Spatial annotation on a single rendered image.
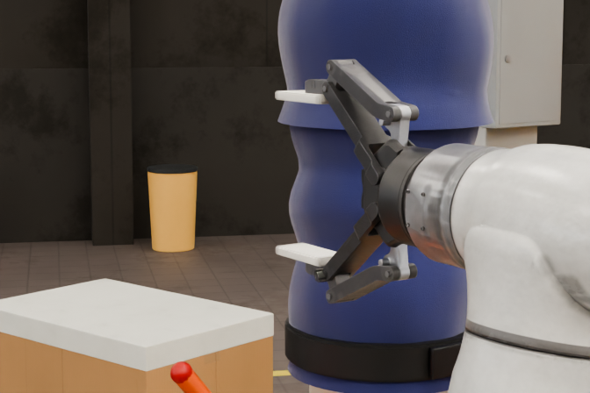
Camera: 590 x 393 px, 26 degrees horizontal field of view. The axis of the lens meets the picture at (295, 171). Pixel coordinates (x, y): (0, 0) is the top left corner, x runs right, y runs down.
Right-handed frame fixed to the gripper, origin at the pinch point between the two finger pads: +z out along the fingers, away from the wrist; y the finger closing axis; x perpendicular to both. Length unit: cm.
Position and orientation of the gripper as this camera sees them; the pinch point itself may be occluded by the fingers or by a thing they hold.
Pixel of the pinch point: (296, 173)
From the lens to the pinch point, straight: 111.4
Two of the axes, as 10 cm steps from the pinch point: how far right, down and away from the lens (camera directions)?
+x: 8.4, -0.7, 5.4
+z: -5.4, -1.0, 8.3
